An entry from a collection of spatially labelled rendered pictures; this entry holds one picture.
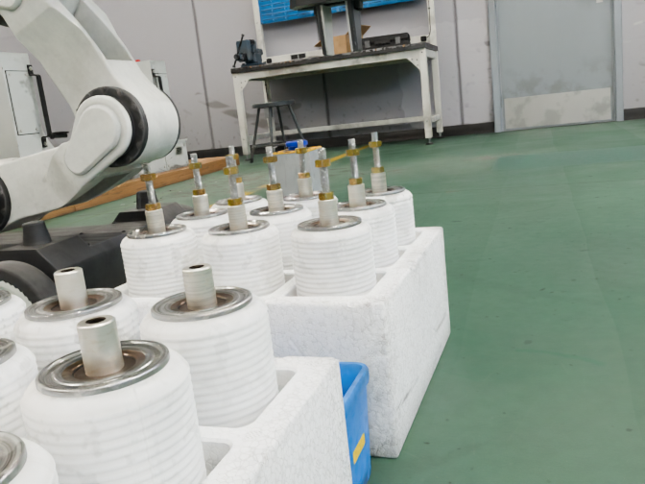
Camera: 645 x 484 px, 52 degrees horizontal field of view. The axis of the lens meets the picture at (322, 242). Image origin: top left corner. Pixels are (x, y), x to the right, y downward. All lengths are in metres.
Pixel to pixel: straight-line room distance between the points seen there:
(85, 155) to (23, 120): 2.34
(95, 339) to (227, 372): 0.11
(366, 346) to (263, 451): 0.30
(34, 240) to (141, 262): 0.40
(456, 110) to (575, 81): 0.97
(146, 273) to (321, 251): 0.23
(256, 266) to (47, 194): 0.67
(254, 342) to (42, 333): 0.16
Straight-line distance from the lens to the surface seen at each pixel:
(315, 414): 0.51
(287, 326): 0.73
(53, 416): 0.38
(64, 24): 1.29
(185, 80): 6.68
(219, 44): 6.51
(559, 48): 5.84
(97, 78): 1.26
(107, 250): 1.25
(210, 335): 0.46
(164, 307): 0.50
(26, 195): 1.39
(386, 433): 0.75
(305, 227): 0.75
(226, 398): 0.48
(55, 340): 0.54
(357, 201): 0.86
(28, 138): 3.58
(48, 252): 1.17
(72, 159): 1.25
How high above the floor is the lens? 0.39
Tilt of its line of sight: 12 degrees down
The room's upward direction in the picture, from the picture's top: 6 degrees counter-clockwise
